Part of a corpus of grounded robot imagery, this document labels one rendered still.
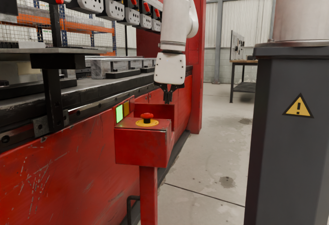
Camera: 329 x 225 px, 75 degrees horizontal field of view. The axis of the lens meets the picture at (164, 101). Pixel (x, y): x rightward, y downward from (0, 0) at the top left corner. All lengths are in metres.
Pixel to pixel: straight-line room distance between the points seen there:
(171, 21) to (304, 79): 0.40
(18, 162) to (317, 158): 0.66
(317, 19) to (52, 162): 0.73
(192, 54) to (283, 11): 2.18
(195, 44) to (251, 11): 5.54
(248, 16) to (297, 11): 7.56
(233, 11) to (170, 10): 7.50
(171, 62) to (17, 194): 0.54
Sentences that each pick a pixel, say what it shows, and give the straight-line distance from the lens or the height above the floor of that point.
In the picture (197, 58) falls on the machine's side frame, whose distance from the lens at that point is 2.65.
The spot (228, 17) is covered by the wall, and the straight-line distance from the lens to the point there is 8.15.
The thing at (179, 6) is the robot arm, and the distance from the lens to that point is 0.70.
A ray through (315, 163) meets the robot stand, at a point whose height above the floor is 0.78.
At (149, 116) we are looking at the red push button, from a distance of 0.65.
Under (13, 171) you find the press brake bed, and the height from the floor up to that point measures 0.71.
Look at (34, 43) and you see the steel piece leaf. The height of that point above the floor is 1.02.
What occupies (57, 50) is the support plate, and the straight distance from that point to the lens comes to 0.51.
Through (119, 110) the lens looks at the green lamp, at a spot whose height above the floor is 0.82.
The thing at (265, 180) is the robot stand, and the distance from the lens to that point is 0.54.
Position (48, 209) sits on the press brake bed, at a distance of 0.77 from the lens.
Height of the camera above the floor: 0.98
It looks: 12 degrees down
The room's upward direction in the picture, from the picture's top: straight up
